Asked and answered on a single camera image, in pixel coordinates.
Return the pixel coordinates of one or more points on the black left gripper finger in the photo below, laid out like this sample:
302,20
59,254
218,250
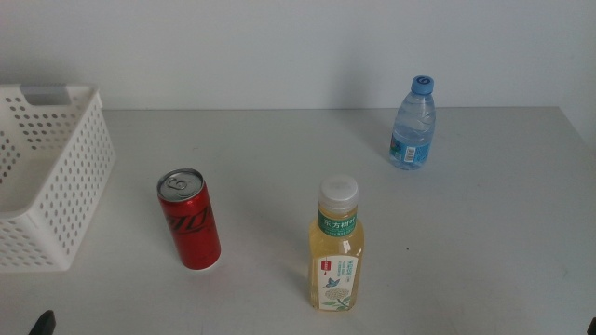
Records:
44,325

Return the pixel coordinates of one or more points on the white perforated plastic basket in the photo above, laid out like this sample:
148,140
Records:
56,186

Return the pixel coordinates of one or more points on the clear water bottle blue cap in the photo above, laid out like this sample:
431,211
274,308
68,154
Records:
413,135

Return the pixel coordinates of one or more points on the yellow tea bottle white cap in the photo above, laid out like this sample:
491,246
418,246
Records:
336,251

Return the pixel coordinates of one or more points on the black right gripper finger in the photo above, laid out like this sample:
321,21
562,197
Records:
592,328

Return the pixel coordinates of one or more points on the red soda can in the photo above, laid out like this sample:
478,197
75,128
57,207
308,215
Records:
191,228

